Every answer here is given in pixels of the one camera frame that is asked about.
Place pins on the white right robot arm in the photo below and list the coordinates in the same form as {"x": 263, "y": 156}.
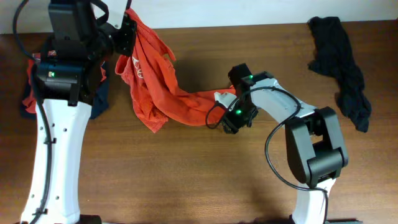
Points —
{"x": 316, "y": 151}

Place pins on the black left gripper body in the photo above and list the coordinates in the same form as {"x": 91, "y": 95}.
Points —
{"x": 120, "y": 41}

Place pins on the orange FRAM t-shirt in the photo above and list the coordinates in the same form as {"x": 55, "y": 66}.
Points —
{"x": 154, "y": 90}

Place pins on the red printed folded t-shirt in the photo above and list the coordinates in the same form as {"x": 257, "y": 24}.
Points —
{"x": 31, "y": 93}

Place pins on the black crumpled garment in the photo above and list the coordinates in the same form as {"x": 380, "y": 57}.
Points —
{"x": 334, "y": 58}

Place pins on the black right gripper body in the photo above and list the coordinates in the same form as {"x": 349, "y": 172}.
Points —
{"x": 241, "y": 113}

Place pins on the navy folded garment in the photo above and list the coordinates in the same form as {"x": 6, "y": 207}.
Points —
{"x": 101, "y": 99}

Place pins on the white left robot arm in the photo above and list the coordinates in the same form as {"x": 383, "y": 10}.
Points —
{"x": 64, "y": 82}

